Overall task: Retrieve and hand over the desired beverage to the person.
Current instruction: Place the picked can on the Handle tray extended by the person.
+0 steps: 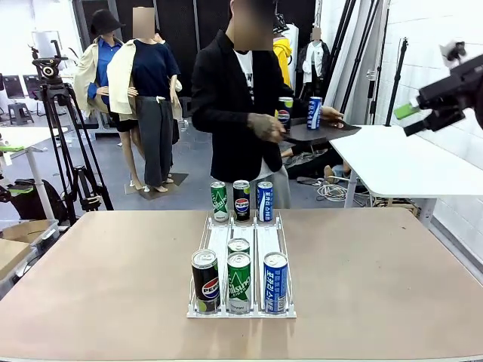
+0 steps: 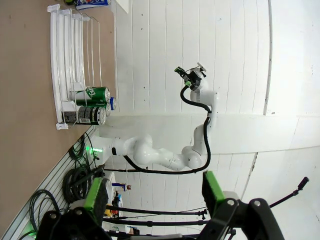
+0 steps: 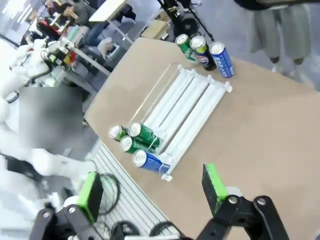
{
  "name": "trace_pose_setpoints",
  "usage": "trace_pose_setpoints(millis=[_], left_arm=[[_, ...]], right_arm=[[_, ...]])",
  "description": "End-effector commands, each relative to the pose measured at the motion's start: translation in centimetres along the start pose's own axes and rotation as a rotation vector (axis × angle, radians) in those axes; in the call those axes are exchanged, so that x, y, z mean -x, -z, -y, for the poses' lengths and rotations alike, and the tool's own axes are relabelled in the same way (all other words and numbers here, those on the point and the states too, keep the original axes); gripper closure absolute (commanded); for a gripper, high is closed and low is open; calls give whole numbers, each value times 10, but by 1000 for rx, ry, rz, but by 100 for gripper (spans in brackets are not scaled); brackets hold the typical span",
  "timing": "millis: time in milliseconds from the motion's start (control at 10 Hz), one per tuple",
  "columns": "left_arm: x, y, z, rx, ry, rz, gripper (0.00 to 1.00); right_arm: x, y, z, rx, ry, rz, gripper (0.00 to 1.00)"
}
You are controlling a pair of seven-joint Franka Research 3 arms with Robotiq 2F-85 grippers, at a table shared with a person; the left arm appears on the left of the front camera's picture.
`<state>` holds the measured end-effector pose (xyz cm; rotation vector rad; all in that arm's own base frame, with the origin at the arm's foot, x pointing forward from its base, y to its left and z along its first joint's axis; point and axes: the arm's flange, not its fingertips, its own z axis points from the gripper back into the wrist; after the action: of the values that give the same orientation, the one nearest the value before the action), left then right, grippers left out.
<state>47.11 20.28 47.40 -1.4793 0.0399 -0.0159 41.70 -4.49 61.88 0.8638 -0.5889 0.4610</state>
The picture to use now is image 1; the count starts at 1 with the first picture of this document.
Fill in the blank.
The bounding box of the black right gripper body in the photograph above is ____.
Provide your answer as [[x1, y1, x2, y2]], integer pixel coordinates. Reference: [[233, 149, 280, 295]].
[[416, 54, 483, 132]]

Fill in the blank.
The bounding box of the dark brown serving tray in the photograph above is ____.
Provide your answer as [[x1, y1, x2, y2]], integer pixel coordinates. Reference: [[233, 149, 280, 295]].
[[281, 116, 362, 146]]

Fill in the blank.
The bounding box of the blue Pocari Sweat can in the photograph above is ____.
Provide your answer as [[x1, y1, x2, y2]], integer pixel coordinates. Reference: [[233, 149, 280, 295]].
[[263, 251, 290, 314], [306, 96, 323, 131], [256, 181, 274, 223]]

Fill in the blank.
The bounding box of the black Pepsi can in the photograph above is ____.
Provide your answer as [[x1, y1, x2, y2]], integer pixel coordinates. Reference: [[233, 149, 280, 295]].
[[277, 96, 295, 132], [232, 179, 252, 223], [191, 249, 221, 314]]

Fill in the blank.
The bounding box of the person's right forearm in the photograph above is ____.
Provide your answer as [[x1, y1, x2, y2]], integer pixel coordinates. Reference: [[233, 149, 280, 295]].
[[191, 107, 253, 133]]

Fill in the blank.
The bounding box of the person seated on floor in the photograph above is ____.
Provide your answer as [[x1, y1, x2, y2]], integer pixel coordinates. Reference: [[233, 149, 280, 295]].
[[286, 147, 354, 186]]

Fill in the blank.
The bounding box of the person in black cardigan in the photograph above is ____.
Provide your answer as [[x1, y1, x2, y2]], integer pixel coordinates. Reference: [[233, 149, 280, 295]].
[[190, 0, 299, 210]]

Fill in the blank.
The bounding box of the person's left hand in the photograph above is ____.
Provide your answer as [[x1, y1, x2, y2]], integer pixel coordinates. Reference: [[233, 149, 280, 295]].
[[320, 106, 346, 130]]

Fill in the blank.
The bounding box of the person's right hand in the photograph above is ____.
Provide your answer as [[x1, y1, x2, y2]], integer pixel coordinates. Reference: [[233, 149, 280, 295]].
[[247, 112, 287, 144]]

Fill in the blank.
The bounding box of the small white table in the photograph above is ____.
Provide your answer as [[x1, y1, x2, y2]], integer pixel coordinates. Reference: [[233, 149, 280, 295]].
[[0, 126, 72, 220]]

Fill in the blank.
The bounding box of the black backpack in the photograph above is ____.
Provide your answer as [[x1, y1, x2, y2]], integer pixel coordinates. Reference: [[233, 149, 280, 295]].
[[7, 178, 69, 223]]

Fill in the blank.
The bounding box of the black light stand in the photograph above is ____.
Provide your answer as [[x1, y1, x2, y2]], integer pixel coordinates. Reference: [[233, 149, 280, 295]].
[[383, 36, 411, 127]]

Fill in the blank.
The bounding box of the grey plastic stool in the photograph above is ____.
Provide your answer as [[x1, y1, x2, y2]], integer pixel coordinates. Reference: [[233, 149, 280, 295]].
[[6, 102, 35, 126]]

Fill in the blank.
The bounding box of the large white table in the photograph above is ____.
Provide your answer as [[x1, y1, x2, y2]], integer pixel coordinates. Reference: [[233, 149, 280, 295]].
[[328, 124, 483, 230]]

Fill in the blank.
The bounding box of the clear bin with cardboard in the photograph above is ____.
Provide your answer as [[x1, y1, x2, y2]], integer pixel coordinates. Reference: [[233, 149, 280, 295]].
[[0, 219, 60, 248]]

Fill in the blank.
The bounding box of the black stand with clamp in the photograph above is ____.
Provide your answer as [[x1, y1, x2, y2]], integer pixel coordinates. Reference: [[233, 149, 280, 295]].
[[365, 0, 390, 125]]

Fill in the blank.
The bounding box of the flat cardboard box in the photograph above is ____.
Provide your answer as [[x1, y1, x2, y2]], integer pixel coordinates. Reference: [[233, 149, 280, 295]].
[[0, 237, 38, 282]]

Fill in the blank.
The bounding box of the mannequin with black bucket hat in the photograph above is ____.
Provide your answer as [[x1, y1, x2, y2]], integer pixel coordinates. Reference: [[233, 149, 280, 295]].
[[72, 8, 146, 189]]

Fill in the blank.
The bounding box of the mannequin in yellow hoodie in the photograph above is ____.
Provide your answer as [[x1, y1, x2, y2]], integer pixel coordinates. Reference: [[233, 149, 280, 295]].
[[271, 13, 299, 91]]

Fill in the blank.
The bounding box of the mannequin with cream jacket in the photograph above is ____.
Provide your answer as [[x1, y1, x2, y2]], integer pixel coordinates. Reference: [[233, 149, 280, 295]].
[[106, 5, 185, 193]]

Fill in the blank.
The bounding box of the dark plastic stool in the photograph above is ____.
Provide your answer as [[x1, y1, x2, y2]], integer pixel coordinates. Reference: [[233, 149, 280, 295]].
[[178, 96, 194, 119]]

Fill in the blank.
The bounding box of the green Chilsung cider can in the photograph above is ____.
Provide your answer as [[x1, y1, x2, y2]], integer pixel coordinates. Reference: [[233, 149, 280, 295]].
[[226, 238, 251, 256], [226, 251, 252, 314], [210, 180, 230, 223]]

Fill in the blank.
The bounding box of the clear acrylic can rack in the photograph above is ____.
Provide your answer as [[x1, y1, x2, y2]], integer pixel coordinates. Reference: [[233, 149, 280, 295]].
[[186, 210, 298, 320]]

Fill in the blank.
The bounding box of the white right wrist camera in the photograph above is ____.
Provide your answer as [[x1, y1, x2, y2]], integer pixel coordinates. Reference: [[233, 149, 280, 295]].
[[438, 40, 470, 69]]

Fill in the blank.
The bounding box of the black camera tripod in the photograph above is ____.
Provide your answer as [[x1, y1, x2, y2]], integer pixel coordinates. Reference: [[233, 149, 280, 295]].
[[28, 39, 115, 226]]

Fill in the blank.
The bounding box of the white cable coil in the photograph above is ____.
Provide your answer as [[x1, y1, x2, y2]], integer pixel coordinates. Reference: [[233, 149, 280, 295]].
[[315, 177, 350, 204]]

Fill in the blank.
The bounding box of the dark mannequin base plate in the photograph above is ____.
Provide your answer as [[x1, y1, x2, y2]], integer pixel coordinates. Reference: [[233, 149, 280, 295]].
[[124, 172, 189, 201]]

